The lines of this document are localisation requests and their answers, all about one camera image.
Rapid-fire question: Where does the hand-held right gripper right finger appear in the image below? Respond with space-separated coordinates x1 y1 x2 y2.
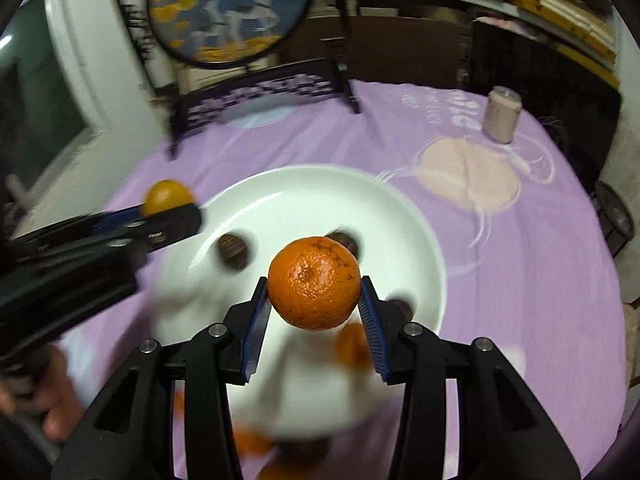
357 275 584 480

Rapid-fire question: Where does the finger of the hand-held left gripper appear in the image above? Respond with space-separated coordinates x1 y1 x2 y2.
87 203 203 257

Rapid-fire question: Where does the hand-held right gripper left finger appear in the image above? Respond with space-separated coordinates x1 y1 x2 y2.
50 276 273 480

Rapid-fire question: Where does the small orange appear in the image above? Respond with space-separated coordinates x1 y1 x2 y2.
143 180 197 218
259 462 301 480
334 322 374 369
235 427 274 459

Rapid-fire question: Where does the large orange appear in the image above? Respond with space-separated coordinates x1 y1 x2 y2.
267 236 362 332

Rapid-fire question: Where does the white round plate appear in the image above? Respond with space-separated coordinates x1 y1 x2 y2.
154 165 447 436

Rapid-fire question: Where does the person's left hand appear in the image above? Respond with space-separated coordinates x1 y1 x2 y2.
0 345 85 443

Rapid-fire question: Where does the dark brown round fruit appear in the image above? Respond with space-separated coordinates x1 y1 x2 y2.
279 437 332 465
325 231 361 259
387 299 417 323
216 233 252 272

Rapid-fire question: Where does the purple printed tablecloth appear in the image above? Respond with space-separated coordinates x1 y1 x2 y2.
55 80 627 480

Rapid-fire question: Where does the round painted screen on stand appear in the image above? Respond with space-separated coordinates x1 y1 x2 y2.
112 0 363 161

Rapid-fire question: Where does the black round fan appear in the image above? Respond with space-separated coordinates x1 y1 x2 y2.
592 180 634 261

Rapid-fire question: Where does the brown wooden cabinet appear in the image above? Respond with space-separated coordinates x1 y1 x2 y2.
277 12 473 86

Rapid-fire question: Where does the stack of wooden boards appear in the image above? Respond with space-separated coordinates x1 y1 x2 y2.
350 0 619 68

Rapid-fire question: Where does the white window frame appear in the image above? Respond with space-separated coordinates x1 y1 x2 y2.
0 0 108 186

